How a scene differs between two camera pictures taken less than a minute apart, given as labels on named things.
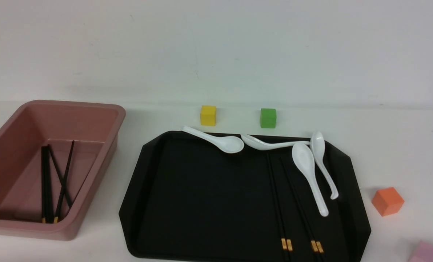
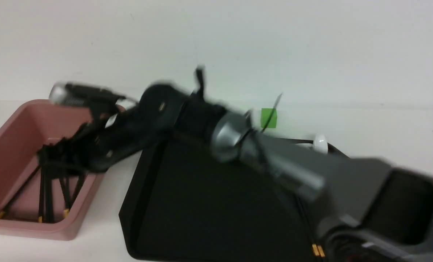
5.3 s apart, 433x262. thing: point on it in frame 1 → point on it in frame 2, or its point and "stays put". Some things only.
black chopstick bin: [56, 216] → [81, 178]
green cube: [268, 118] stays put
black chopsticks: [284, 244] → [1, 214]
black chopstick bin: [43, 183] stays put
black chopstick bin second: [49, 213] stays put
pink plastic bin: [12, 165] stays put
